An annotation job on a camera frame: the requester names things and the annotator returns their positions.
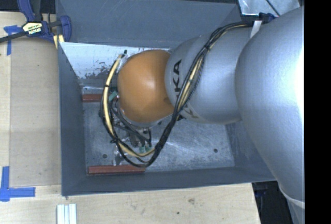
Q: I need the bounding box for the pale wood board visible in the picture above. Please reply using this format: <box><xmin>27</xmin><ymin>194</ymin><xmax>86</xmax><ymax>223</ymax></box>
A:
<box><xmin>9</xmin><ymin>36</ymin><xmax>63</xmax><ymax>188</ymax></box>

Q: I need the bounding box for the grey metal bin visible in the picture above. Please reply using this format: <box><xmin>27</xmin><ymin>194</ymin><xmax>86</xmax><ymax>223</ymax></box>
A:
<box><xmin>54</xmin><ymin>0</ymin><xmax>279</xmax><ymax>197</ymax></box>

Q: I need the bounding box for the red-brown flat block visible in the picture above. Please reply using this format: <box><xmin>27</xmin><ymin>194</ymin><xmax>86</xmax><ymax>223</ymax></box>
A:
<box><xmin>87</xmin><ymin>165</ymin><xmax>146</xmax><ymax>175</ymax></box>
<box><xmin>82</xmin><ymin>93</ymin><xmax>103</xmax><ymax>103</ymax></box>

